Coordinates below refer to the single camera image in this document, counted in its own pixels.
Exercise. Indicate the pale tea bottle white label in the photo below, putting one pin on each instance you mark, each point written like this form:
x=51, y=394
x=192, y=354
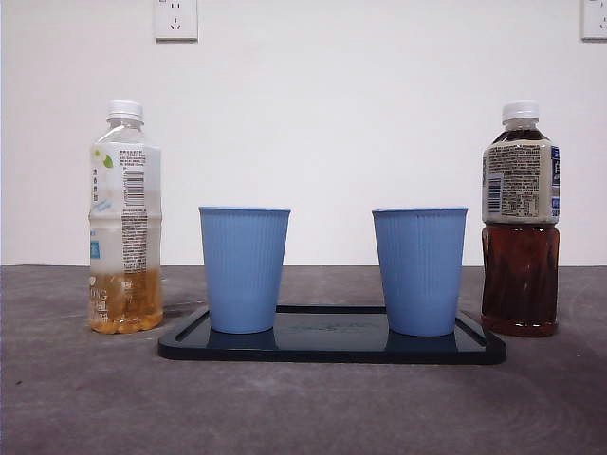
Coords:
x=106, y=227

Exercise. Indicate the dark tea bottle beige label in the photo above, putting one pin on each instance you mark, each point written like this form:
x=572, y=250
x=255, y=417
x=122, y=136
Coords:
x=519, y=275

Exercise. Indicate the blue ribbed cup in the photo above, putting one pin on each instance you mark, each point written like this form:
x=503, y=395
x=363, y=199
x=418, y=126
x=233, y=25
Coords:
x=419, y=272
x=243, y=270

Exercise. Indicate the dark blue rectangular tray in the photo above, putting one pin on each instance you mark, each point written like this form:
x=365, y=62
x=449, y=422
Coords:
x=332, y=346

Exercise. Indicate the white wall socket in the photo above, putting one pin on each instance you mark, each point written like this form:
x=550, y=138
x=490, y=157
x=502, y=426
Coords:
x=176, y=21
x=595, y=19

